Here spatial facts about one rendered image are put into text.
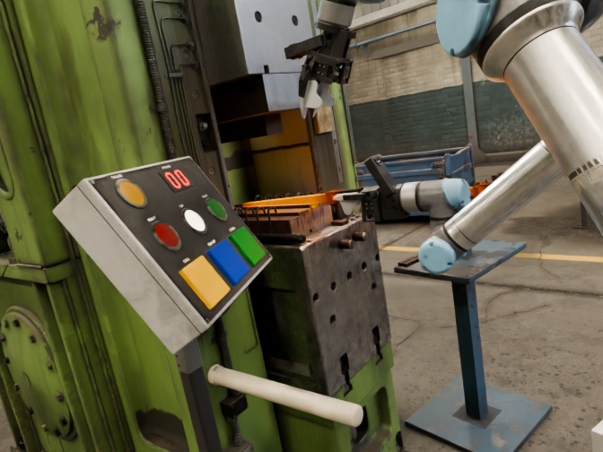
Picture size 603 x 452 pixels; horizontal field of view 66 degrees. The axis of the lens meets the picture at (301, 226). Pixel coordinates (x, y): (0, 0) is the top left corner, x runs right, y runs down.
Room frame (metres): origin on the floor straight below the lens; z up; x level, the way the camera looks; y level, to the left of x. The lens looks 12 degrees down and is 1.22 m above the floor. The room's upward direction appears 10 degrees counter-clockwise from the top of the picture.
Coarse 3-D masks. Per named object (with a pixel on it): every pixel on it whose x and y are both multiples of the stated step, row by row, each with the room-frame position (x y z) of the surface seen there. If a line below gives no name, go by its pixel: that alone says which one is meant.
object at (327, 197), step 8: (328, 192) 1.28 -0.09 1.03; (336, 192) 1.27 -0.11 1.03; (344, 192) 1.26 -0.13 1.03; (352, 192) 1.24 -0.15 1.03; (264, 200) 1.48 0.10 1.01; (272, 200) 1.44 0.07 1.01; (280, 200) 1.41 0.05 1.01; (288, 200) 1.39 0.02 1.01; (296, 200) 1.37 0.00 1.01; (304, 200) 1.35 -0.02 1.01; (312, 200) 1.33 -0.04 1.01; (320, 200) 1.31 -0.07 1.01; (328, 200) 1.28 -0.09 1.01; (336, 200) 1.27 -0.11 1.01
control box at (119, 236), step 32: (192, 160) 0.99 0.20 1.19; (96, 192) 0.67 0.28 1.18; (160, 192) 0.80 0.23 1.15; (192, 192) 0.89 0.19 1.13; (64, 224) 0.69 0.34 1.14; (96, 224) 0.67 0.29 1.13; (128, 224) 0.67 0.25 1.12; (224, 224) 0.90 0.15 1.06; (96, 256) 0.68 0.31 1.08; (128, 256) 0.66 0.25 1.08; (160, 256) 0.67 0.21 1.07; (192, 256) 0.74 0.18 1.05; (128, 288) 0.67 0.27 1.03; (160, 288) 0.65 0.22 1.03; (160, 320) 0.66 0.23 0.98; (192, 320) 0.64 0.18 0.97
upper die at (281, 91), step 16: (256, 80) 1.26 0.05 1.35; (272, 80) 1.27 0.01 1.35; (288, 80) 1.33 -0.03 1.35; (224, 96) 1.35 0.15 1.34; (240, 96) 1.31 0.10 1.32; (256, 96) 1.27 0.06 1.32; (272, 96) 1.27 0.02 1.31; (288, 96) 1.32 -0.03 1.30; (224, 112) 1.35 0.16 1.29; (240, 112) 1.31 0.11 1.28; (256, 112) 1.28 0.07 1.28; (272, 112) 1.33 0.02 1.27
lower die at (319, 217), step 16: (256, 208) 1.46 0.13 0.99; (272, 208) 1.42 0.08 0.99; (288, 208) 1.37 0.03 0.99; (304, 208) 1.33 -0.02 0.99; (320, 208) 1.36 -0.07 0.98; (256, 224) 1.33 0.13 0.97; (272, 224) 1.29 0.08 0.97; (288, 224) 1.25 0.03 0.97; (304, 224) 1.30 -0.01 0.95; (320, 224) 1.35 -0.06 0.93
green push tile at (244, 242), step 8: (240, 232) 0.91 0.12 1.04; (248, 232) 0.94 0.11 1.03; (232, 240) 0.87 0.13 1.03; (240, 240) 0.89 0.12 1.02; (248, 240) 0.91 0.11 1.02; (240, 248) 0.87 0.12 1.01; (248, 248) 0.89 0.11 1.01; (256, 248) 0.91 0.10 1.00; (248, 256) 0.87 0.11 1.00; (256, 256) 0.89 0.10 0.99; (256, 264) 0.87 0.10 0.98
